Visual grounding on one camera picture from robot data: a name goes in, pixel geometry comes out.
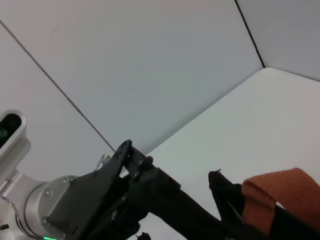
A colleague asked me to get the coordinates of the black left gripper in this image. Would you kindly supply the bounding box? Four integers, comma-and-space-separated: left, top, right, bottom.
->
45, 139, 182, 240

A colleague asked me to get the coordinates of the black bag with orange handles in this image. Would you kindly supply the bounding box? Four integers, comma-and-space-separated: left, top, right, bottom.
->
174, 167, 320, 240

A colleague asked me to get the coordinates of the left gripper cable connector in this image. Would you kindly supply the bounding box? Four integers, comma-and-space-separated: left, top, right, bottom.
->
93, 154, 112, 173

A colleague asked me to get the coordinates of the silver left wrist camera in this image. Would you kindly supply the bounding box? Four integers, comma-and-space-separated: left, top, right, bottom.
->
0, 109, 33, 209

